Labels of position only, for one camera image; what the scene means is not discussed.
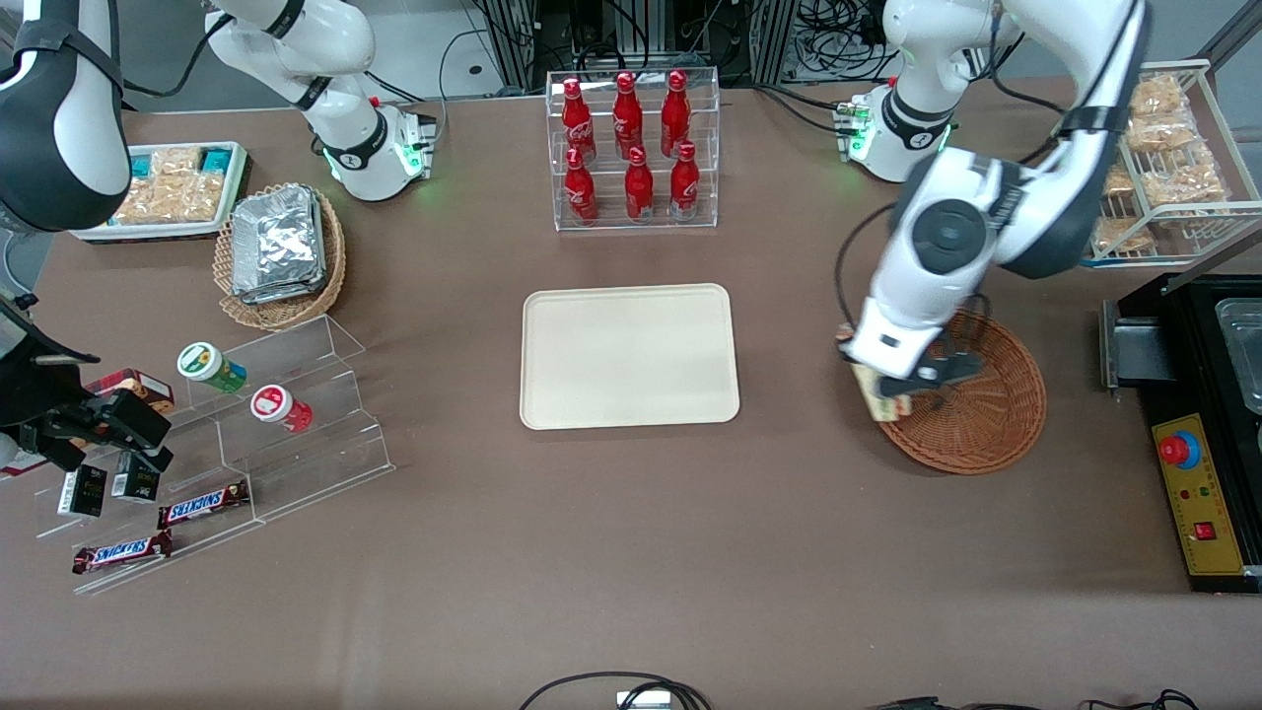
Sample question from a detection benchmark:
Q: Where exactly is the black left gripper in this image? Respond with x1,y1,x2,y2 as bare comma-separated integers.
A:
890,349,986,407

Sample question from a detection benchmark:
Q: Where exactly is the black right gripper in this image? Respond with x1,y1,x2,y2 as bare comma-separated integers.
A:
0,389,176,476

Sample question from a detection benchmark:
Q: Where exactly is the triangle sandwich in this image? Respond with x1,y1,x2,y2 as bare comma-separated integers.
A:
837,329,915,425

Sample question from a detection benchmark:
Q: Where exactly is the brown wicker basket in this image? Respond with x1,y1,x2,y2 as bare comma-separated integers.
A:
872,304,1049,477

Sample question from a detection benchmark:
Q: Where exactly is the light wicker basket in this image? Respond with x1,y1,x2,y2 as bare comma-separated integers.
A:
213,181,348,332

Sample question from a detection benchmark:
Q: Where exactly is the white snack tray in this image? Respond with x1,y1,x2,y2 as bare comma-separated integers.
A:
69,140,253,246

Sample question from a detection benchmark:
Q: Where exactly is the beige plastic tray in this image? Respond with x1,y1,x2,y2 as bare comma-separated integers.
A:
520,283,741,433

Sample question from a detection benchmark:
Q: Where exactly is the small black box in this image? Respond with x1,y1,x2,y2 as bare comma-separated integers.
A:
56,463,108,519
110,454,163,505

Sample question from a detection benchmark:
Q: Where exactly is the red brown carton box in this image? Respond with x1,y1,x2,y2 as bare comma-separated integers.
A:
83,368,176,416

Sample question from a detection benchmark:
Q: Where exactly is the snickers chocolate bar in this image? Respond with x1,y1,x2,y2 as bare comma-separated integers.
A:
157,479,251,531
71,530,175,576

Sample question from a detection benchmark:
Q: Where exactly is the green lidded cup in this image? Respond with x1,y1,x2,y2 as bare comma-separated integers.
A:
176,341,248,394

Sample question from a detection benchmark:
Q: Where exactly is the red lidded cup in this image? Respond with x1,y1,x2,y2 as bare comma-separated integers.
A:
249,384,315,434

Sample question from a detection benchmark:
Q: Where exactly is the clear acrylic step display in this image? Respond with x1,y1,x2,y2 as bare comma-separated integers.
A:
34,314,397,597

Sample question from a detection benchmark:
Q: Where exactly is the silver foil pack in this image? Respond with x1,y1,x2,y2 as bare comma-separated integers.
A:
237,266,329,307
231,186,326,294

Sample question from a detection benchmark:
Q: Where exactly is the cracker snack pack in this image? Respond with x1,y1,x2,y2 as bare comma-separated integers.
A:
113,174,226,225
148,147,205,180

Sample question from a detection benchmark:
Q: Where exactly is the red cola bottle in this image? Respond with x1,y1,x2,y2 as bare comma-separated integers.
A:
623,147,657,224
669,142,702,221
660,70,692,159
563,148,600,227
612,71,646,161
561,78,597,165

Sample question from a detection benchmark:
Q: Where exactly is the black control box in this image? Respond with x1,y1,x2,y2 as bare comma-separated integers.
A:
1100,272,1262,596

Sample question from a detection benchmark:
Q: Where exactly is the clear acrylic bottle rack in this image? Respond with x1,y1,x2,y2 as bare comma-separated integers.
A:
545,68,722,234

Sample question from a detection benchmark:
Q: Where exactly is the clear metal pan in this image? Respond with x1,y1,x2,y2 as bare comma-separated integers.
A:
1214,298,1262,417

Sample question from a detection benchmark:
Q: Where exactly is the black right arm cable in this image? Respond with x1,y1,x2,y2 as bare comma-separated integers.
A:
116,14,240,100

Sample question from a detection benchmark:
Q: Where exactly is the tangled black cable bundle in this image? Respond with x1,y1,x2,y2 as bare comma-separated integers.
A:
789,0,900,62

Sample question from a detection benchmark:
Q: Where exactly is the aluminium frame post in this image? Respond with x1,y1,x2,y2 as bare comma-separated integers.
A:
747,0,802,88
485,0,540,92

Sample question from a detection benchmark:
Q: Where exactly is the white wire rack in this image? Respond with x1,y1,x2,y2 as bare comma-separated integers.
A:
1079,59,1262,269

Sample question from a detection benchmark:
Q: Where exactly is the black floor cable loop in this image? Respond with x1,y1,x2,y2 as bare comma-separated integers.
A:
519,672,713,710

